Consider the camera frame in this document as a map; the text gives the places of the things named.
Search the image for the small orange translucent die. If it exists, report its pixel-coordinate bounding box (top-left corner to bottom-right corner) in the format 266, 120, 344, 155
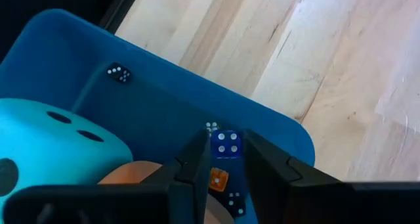
208, 167, 230, 192

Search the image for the small blue translucent die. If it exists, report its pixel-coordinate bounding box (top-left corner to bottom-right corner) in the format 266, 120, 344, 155
209, 129, 243, 160

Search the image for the large orange foam die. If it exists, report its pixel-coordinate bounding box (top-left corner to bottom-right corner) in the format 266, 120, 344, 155
97, 160, 236, 224

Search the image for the large teal foam die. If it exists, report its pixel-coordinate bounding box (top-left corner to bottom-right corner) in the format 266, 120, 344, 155
0, 97, 135, 215

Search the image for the small black die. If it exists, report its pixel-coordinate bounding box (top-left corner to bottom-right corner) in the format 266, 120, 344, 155
224, 190, 247, 219
106, 62, 133, 85

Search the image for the blue plastic bin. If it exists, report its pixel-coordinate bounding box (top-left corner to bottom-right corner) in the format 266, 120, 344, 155
0, 9, 316, 224

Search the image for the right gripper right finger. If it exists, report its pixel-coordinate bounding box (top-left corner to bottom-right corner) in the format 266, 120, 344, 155
241, 129, 420, 224

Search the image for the black aluminium table frame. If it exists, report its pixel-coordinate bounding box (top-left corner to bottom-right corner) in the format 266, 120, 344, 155
96, 0, 144, 35

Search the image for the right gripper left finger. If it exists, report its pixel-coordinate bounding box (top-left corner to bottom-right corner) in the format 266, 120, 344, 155
3, 128, 213, 224

